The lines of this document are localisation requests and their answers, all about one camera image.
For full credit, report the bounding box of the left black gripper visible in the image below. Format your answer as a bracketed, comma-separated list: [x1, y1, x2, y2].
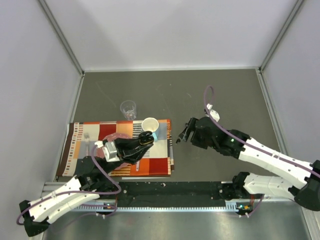
[100, 136, 154, 176]

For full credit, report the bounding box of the black earbud case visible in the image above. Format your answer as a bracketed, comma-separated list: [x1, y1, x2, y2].
[138, 131, 155, 146]

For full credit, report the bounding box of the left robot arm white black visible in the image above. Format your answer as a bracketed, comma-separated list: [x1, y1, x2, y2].
[16, 131, 158, 237]

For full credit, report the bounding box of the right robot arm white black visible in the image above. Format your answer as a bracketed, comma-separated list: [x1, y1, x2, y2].
[176, 116, 320, 212]

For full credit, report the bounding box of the white blue mug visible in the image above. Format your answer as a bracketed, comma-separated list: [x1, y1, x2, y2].
[141, 117, 160, 142]

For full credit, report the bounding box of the clear plastic cup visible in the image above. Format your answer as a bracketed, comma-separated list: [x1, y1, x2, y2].
[120, 100, 137, 121]

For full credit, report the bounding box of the pink polka dot plate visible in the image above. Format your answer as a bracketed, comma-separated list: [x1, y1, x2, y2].
[96, 132, 130, 171]

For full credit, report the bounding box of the silver fork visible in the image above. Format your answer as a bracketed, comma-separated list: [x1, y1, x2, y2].
[84, 132, 90, 156]

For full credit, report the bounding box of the orange patterned placemat cloth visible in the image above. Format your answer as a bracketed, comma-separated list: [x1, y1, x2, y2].
[56, 119, 174, 177]

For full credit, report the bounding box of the knife with orange handle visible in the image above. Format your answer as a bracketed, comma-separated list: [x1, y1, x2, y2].
[135, 161, 141, 172]

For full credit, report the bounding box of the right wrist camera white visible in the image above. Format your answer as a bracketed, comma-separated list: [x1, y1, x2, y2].
[206, 103, 220, 122]

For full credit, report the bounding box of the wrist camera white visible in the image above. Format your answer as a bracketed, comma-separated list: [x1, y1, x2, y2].
[94, 140, 120, 163]
[206, 103, 220, 122]

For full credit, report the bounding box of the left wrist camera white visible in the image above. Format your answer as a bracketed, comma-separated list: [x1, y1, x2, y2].
[94, 140, 120, 163]

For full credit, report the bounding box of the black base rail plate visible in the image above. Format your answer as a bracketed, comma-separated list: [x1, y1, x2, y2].
[115, 181, 239, 208]

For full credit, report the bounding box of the white comb cable duct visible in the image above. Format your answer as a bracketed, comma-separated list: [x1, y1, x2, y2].
[71, 201, 253, 213]

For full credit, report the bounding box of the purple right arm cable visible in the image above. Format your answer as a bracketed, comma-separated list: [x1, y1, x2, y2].
[203, 85, 320, 218]

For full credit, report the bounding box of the aluminium frame post left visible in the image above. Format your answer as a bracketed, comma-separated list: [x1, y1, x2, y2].
[37, 0, 85, 76]

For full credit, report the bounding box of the aluminium frame post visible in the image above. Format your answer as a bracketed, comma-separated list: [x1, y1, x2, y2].
[37, 0, 85, 76]
[258, 0, 306, 74]

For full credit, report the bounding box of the aluminium frame post right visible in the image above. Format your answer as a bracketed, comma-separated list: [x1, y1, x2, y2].
[258, 0, 306, 74]

